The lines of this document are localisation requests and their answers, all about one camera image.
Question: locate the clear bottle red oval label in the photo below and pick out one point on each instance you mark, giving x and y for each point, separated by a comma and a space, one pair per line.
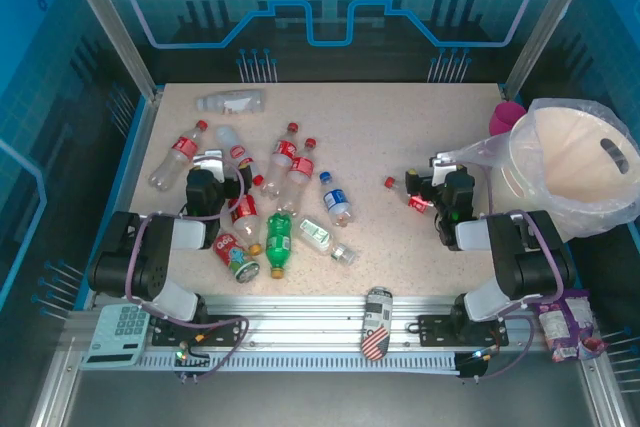
235, 147

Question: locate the orange-cap cola bottle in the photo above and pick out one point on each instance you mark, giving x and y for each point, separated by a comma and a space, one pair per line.
245, 214

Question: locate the green plastic bottle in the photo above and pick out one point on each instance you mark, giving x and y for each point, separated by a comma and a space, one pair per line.
278, 244

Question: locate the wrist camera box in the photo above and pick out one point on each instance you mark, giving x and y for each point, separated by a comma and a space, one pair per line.
445, 162
210, 164

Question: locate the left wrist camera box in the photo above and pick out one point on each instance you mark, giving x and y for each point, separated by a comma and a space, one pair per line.
210, 164

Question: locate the large red-label cola bottle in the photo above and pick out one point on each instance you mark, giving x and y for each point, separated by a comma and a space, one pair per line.
177, 154

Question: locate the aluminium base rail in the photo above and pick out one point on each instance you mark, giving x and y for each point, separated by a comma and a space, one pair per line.
300, 317

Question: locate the clear bottle green label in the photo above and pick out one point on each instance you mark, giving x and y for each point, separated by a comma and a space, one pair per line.
317, 236

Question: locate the magenta plastic cup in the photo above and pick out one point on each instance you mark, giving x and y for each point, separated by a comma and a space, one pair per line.
505, 119

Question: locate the small red-cap cola bottle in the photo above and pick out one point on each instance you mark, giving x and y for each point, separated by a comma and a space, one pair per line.
390, 182

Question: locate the purple snack bag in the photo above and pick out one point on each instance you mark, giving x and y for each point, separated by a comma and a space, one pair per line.
562, 322

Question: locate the white plastic bin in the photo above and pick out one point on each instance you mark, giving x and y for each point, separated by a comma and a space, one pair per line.
570, 162

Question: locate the flag-print drink can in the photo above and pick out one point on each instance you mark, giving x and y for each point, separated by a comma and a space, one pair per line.
376, 322

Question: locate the clear plastic bin liner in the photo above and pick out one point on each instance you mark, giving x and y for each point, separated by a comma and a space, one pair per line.
482, 152

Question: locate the black power connector block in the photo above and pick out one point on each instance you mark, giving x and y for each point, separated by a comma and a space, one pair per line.
190, 361
472, 367

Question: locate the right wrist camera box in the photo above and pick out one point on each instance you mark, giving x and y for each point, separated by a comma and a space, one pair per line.
445, 162

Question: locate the clear bottle white label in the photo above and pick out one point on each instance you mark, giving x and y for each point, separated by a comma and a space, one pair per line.
235, 102

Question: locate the blue-cap clear bottle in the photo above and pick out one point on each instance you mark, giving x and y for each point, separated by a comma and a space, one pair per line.
336, 199

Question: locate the aluminium frame post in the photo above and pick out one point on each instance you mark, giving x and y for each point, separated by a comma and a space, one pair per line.
111, 22
542, 22

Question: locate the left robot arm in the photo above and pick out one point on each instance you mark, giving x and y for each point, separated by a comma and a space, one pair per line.
125, 257

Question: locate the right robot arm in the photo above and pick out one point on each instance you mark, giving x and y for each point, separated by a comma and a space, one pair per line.
530, 257

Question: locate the pale green calculator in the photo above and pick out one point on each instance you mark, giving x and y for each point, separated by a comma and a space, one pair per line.
120, 332

